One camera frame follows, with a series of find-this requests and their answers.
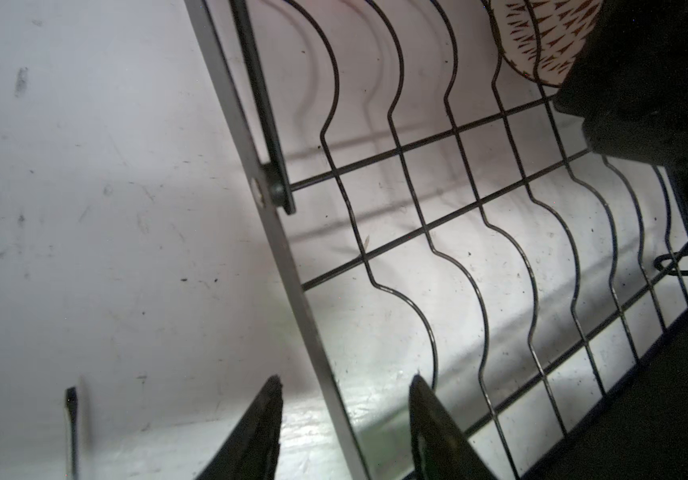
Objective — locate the white patterned bowl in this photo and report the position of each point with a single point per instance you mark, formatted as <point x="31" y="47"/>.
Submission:
<point x="540" y="40"/>

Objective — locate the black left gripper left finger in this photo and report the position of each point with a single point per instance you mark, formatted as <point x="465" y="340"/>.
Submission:
<point x="252" y="449"/>

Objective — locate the black wire dish rack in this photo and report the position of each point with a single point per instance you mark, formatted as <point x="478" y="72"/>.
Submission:
<point x="431" y="214"/>

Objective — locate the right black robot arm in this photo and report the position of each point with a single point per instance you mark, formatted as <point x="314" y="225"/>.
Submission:
<point x="629" y="85"/>

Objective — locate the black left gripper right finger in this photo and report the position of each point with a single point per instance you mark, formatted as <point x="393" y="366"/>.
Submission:
<point x="439" y="448"/>

